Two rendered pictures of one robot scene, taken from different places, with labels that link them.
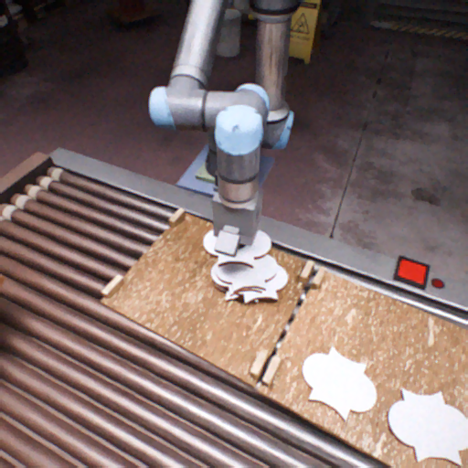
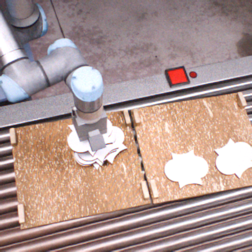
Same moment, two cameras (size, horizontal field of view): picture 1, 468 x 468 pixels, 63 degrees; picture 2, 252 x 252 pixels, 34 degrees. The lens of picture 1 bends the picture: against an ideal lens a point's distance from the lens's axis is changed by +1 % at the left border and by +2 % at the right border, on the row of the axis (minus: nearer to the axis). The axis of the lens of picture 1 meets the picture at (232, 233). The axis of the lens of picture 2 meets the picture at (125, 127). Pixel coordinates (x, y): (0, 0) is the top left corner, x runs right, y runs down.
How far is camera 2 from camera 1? 0.62 m
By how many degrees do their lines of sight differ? 30
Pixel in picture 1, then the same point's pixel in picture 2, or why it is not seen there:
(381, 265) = (159, 82)
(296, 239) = not seen: hidden behind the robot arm
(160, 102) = (15, 89)
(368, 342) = (185, 136)
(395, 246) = (118, 29)
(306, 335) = (154, 156)
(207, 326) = (99, 193)
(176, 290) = (61, 185)
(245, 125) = (97, 83)
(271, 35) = not seen: outside the picture
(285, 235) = not seen: hidden behind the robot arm
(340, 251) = (131, 88)
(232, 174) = (94, 108)
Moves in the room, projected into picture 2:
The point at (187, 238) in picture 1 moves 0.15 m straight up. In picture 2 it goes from (33, 146) to (26, 126)
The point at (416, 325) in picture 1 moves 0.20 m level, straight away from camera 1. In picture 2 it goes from (199, 109) to (198, 64)
